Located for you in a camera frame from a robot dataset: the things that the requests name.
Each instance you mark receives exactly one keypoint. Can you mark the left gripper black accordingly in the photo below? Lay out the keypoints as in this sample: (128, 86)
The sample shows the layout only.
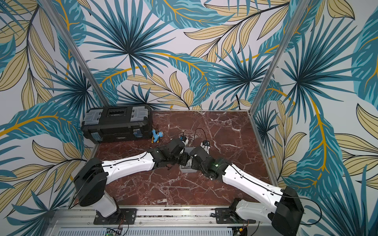
(185, 159)

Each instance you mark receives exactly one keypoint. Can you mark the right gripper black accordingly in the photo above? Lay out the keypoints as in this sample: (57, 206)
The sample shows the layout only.
(192, 159)

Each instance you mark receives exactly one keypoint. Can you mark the translucent plastic storage box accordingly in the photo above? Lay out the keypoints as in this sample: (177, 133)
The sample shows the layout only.
(188, 167)

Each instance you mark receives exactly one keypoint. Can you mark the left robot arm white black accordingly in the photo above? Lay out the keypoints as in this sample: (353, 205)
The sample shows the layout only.
(95, 175)

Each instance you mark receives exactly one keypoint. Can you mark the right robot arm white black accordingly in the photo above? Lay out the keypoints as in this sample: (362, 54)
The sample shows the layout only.
(281, 207)

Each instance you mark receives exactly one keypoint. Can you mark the blue toy figure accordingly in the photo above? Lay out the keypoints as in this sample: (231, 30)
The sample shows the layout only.
(156, 135)

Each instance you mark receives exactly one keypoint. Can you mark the black plastic toolbox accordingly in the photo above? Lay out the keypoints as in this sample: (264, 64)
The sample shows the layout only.
(118, 124)

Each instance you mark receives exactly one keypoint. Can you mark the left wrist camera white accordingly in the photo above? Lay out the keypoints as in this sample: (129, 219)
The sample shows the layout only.
(184, 139)

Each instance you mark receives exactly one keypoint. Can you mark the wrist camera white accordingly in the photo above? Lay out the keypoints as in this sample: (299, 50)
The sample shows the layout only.
(184, 139)
(206, 145)

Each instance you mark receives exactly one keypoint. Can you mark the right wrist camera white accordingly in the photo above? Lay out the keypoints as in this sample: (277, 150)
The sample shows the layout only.
(206, 145)

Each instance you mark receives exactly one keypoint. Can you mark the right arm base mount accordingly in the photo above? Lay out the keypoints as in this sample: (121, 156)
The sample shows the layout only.
(228, 215)

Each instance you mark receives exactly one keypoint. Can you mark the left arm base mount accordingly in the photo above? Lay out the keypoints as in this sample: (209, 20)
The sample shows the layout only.
(122, 215)

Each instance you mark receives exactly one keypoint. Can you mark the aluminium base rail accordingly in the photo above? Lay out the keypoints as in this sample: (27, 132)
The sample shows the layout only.
(157, 221)

